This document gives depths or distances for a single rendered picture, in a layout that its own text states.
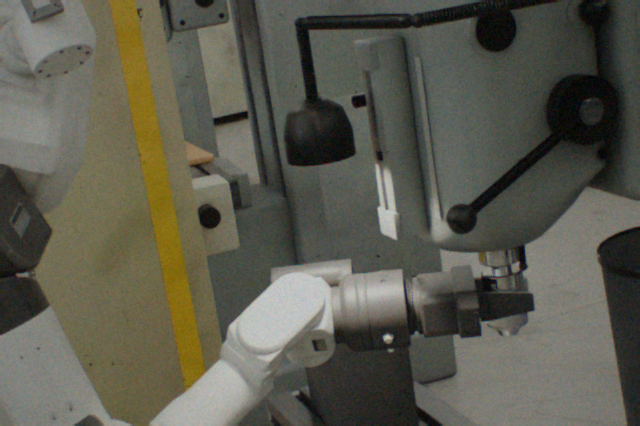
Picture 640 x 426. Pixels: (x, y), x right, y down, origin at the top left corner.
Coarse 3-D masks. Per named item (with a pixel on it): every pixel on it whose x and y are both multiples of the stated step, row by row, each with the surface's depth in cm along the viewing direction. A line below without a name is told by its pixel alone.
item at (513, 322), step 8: (520, 280) 131; (488, 288) 132; (496, 288) 131; (504, 288) 131; (512, 288) 131; (520, 288) 131; (496, 320) 132; (504, 320) 132; (512, 320) 132; (520, 320) 132; (496, 328) 132; (504, 328) 132; (512, 328) 132
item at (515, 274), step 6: (516, 264) 133; (486, 270) 133; (510, 270) 132; (516, 270) 131; (486, 276) 131; (492, 276) 131; (498, 276) 131; (504, 276) 130; (510, 276) 130; (516, 276) 131; (522, 276) 132; (486, 282) 132; (492, 282) 131; (498, 282) 131; (504, 282) 130; (510, 282) 131
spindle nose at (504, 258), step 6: (486, 252) 130; (492, 252) 130; (498, 252) 130; (504, 252) 130; (510, 252) 130; (516, 252) 130; (486, 258) 130; (492, 258) 130; (498, 258) 130; (504, 258) 130; (510, 258) 130; (516, 258) 130; (486, 264) 131; (492, 264) 130; (498, 264) 130; (504, 264) 130; (510, 264) 130
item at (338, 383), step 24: (336, 360) 170; (360, 360) 171; (384, 360) 171; (408, 360) 172; (312, 384) 189; (336, 384) 170; (360, 384) 171; (384, 384) 172; (408, 384) 173; (336, 408) 172; (360, 408) 172; (384, 408) 173; (408, 408) 174
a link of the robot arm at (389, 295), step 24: (384, 288) 131; (408, 288) 132; (432, 288) 132; (456, 288) 130; (384, 312) 130; (408, 312) 131; (432, 312) 130; (456, 312) 129; (384, 336) 131; (408, 336) 131; (432, 336) 131
